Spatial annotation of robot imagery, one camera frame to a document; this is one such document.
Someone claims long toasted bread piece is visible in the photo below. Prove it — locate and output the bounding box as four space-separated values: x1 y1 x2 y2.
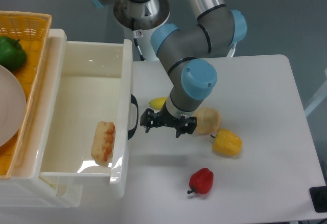
91 121 115 163

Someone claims white plastic drawer cabinet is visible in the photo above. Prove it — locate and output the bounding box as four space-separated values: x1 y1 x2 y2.
1 29 83 208

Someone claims black device at table edge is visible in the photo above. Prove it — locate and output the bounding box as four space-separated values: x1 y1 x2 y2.
309 186 327 213

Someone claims white drawer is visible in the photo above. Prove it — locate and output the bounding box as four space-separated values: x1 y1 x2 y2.
40 40 138 198

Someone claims round bread roll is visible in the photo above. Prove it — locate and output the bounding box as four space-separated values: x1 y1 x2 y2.
194 107 221 134

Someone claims green bell pepper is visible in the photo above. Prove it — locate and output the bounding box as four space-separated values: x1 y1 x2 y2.
1 36 27 72

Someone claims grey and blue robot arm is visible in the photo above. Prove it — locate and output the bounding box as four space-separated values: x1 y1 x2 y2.
91 0 247 136

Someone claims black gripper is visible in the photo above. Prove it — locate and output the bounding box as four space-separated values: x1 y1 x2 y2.
140 108 197 138

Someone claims yellow bell pepper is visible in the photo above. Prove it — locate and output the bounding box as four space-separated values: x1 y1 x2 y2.
210 128 243 156

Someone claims yellow woven basket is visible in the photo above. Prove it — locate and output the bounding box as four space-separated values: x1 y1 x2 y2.
1 11 52 180

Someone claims red bell pepper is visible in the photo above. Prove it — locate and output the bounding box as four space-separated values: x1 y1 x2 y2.
187 168 214 195

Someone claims beige round plate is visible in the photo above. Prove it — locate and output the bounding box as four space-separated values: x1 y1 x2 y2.
1 66 26 146

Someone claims yellow banana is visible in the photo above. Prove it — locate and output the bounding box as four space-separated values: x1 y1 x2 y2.
149 97 167 110

